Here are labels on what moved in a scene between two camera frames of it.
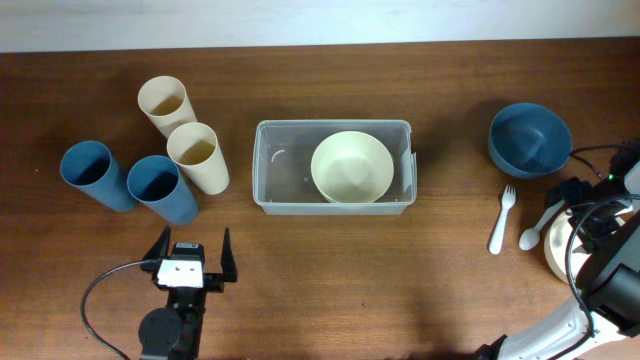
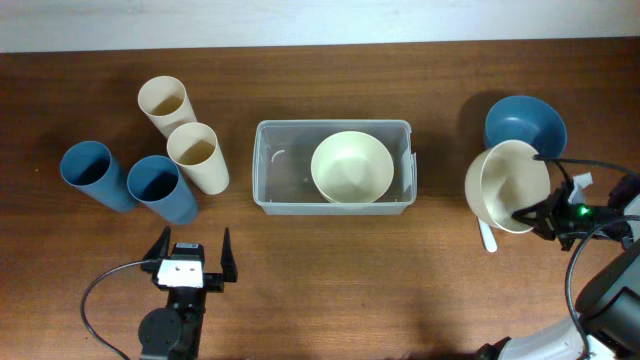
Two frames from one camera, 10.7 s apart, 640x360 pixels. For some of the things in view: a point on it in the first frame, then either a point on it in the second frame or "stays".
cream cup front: x=194 y=147 stays
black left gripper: x=215 y=281 stays
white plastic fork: x=508 y=201 -> x=488 y=237
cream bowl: x=352 y=167 stays
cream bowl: x=555 y=234 -> x=503 y=178
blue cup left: x=88 y=165 stays
